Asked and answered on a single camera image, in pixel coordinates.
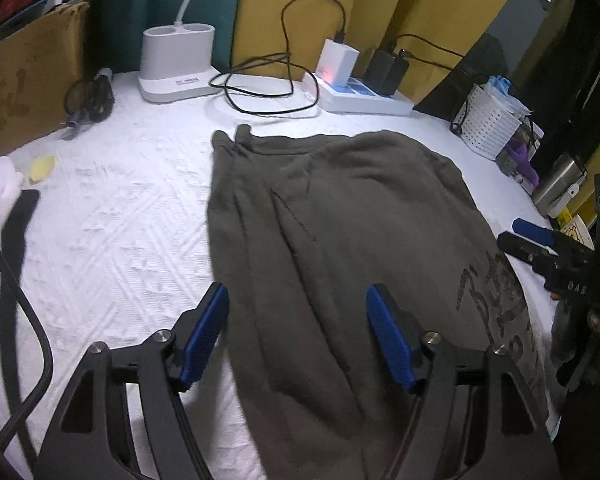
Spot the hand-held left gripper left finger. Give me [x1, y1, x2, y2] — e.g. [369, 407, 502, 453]
[34, 282, 231, 480]

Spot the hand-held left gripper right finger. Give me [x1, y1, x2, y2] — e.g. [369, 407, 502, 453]
[365, 284, 563, 480]

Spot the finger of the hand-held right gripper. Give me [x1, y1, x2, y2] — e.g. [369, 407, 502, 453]
[512, 217, 556, 243]
[496, 231, 548, 266]

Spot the grey t-shirt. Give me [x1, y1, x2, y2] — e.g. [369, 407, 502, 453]
[207, 125, 551, 480]

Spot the cartoon print mug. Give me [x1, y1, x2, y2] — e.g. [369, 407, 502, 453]
[562, 212, 596, 251]

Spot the steel tumbler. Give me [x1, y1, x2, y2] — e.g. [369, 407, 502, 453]
[531, 152, 588, 218]

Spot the purple object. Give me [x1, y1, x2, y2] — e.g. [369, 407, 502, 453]
[505, 140, 541, 186]

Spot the white perforated basket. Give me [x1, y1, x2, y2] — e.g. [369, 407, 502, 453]
[450, 82, 526, 161]

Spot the white textured tablecloth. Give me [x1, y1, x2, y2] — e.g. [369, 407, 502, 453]
[0, 71, 561, 480]

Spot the blue packet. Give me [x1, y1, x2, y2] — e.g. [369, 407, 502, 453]
[482, 75, 533, 116]

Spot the black charger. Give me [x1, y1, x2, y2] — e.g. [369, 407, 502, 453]
[362, 49, 396, 95]
[382, 55, 411, 97]

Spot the white power strip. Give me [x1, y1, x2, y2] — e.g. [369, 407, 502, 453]
[301, 71, 415, 116]

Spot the small yellow piece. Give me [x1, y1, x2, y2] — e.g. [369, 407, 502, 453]
[27, 155, 57, 183]

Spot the white charger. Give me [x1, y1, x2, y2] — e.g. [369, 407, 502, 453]
[316, 38, 359, 87]

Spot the white cloth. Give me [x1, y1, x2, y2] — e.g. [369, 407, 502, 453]
[0, 156, 46, 466]

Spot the white desk lamp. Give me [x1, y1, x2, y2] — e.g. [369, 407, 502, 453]
[138, 0, 221, 105]

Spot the cardboard box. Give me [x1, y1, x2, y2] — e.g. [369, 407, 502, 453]
[0, 1, 91, 161]

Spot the teal curtain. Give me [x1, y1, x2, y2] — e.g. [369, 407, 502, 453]
[97, 0, 246, 73]

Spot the thick black cable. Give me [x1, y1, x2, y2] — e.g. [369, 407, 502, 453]
[0, 180, 55, 461]

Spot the thin black cable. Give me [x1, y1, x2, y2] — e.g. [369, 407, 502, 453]
[392, 34, 466, 61]

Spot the black strap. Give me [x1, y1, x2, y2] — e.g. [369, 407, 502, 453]
[0, 189, 41, 411]

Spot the black charging cable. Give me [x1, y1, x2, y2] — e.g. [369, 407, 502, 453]
[210, 0, 348, 118]

